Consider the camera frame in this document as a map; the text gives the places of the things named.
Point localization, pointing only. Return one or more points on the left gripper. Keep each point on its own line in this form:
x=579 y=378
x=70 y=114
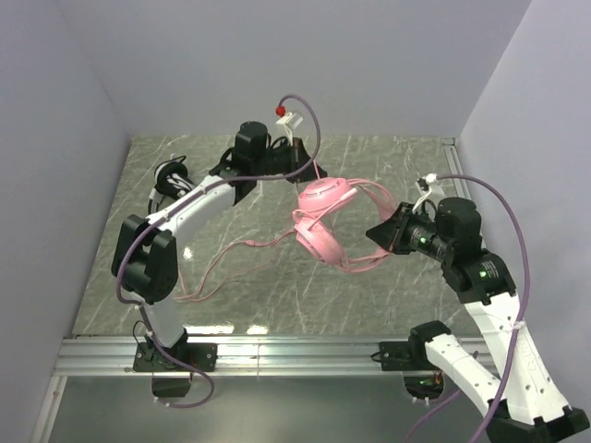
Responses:
x=297 y=157

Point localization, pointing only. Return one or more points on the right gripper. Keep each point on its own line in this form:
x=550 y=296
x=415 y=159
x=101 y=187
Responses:
x=399 y=229

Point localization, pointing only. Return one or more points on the white black headphones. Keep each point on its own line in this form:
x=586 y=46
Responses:
x=171 y=181

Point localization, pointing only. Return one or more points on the pink headphones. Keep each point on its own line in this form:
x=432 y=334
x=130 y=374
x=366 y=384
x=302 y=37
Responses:
x=315 y=216

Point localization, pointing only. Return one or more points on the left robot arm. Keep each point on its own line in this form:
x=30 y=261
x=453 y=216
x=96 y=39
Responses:
x=145 y=263

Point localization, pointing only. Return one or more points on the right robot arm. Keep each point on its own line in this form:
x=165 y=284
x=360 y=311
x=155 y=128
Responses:
x=520 y=400

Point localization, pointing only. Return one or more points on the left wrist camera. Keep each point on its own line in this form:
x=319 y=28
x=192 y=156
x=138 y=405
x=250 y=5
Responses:
x=288 y=121

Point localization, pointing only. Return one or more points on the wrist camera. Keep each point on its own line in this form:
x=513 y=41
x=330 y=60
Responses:
x=288 y=121
x=430 y=189

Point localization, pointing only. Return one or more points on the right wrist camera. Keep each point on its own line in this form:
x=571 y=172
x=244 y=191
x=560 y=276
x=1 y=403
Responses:
x=430 y=189

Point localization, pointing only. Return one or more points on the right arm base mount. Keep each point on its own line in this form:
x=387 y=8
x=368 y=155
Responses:
x=422 y=380

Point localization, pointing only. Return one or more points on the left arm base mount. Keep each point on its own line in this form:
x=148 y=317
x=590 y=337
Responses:
x=170 y=380

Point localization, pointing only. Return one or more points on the aluminium front rail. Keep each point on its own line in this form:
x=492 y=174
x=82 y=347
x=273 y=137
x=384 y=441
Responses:
x=238 y=355

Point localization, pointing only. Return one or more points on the aluminium left side rail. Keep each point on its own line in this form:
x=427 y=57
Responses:
x=49 y=409

